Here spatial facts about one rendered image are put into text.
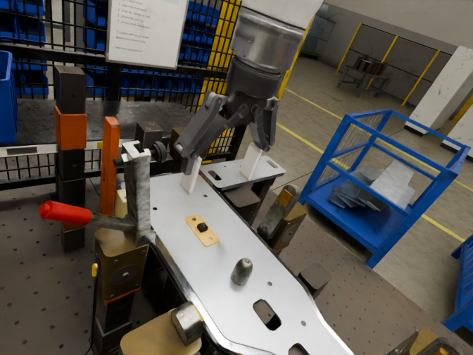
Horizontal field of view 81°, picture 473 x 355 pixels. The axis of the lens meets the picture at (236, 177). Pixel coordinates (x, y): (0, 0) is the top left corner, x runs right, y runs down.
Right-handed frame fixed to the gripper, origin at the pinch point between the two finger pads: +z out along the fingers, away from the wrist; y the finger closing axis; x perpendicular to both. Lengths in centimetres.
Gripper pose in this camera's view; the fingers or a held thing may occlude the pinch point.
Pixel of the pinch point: (219, 177)
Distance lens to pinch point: 49.6
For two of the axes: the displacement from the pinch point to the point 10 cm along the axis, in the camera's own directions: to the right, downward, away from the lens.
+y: -7.3, 1.6, -6.6
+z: -3.0, 7.9, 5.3
